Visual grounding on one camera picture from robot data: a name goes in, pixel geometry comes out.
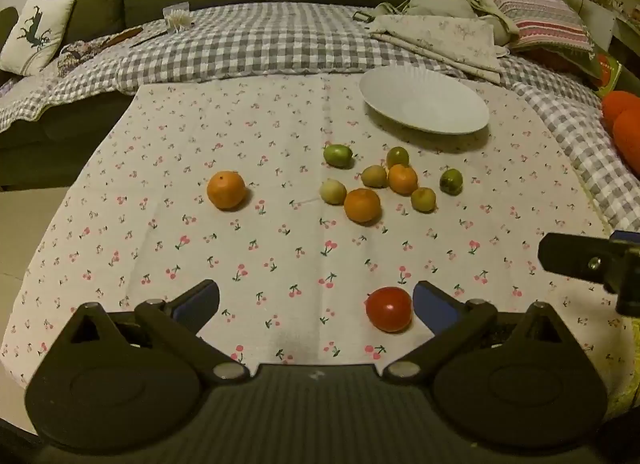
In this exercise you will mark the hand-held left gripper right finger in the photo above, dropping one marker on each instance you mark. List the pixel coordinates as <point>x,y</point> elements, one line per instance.
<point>435,306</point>

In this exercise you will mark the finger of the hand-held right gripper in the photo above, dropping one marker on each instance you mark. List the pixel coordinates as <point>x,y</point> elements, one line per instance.
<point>626,237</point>
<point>575,256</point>

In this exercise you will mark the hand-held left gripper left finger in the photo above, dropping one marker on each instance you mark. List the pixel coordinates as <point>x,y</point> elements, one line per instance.
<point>197,301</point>

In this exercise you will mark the red tomato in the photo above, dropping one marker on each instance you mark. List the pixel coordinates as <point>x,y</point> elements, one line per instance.
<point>389,309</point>

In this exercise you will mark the yellow-green jujube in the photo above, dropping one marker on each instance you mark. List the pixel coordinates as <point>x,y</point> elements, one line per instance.
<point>374,176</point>
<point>423,199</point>

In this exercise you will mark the large orange tangerine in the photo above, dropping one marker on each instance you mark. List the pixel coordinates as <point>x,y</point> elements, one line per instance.
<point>226,189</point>

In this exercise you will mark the medium orange tangerine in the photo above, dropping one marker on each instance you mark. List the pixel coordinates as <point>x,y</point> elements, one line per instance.
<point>362,205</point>

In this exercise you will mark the dark green jujube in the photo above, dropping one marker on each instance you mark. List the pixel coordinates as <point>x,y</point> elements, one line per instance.
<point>398,155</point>
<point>451,181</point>

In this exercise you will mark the small orange tangerine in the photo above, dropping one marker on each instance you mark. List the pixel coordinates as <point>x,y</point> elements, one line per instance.
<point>403,180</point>

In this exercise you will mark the pale yellow jujube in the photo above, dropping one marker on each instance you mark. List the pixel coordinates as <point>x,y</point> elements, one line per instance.
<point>332,191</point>

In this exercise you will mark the bright green jujube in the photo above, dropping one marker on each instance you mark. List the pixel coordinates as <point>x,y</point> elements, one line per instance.
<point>338,155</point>

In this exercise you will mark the white ribbed plate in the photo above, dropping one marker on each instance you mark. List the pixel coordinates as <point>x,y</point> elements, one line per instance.
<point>424,100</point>

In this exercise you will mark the orange plush toy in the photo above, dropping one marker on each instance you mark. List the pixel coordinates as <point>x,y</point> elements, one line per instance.
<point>625,124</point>

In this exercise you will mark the green and orange book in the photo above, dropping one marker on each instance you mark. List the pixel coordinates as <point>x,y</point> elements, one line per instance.
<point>607,71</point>

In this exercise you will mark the cherry print cloth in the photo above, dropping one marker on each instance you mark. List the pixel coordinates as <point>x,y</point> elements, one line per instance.
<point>200,134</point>

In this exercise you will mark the orange cushion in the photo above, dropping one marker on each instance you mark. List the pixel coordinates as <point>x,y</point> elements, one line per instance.
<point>550,61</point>

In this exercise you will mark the striped pink pillow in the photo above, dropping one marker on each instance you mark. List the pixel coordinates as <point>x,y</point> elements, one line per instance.
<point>535,9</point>

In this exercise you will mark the folded floral cloth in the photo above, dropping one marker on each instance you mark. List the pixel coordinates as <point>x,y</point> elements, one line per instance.
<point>440,39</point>

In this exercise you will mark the grey checkered blanket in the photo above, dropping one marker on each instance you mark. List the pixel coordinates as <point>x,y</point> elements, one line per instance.
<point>250,49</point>

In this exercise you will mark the dark floral cloth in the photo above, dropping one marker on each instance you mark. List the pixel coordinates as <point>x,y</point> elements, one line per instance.
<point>80,54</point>

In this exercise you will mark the brown wooden item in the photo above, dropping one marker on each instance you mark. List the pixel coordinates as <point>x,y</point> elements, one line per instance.
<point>122,37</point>

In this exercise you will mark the white fluffy ball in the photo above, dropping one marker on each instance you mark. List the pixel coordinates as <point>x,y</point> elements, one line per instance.
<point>180,21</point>

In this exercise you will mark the beige canvas bag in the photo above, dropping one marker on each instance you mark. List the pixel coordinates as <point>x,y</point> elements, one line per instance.
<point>440,1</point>

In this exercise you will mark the clear plastic box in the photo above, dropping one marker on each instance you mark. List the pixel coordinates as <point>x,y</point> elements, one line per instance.
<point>175,8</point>

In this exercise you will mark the deer print pillow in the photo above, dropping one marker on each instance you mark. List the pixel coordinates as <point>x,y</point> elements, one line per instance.
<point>35,34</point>

